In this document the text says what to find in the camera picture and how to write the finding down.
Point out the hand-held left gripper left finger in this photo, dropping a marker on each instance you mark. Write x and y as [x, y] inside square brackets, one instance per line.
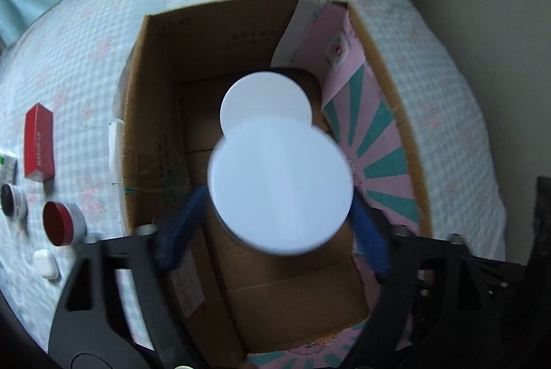
[183, 231]

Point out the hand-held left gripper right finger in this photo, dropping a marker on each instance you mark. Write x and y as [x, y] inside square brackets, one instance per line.
[370, 235]

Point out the white lid green jar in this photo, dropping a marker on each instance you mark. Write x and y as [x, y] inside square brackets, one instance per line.
[280, 188]

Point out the red lid jar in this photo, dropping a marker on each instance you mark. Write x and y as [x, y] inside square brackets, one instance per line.
[60, 222]

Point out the cardboard box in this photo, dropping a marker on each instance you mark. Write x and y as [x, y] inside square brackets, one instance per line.
[159, 93]

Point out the white earbuds case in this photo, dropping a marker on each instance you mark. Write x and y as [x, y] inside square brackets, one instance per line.
[46, 264]

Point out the white lid dark jar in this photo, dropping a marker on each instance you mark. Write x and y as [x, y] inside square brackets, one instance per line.
[262, 97]

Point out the red box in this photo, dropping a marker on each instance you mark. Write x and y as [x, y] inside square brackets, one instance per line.
[38, 140]

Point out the black lid jar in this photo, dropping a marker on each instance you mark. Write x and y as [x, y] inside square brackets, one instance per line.
[12, 202]

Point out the white bottle green label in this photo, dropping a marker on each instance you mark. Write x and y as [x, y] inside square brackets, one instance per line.
[7, 166]

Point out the blue checked floral bedsheet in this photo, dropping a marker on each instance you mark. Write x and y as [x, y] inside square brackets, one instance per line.
[430, 72]

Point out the white paper card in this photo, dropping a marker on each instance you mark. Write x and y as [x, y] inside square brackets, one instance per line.
[295, 33]

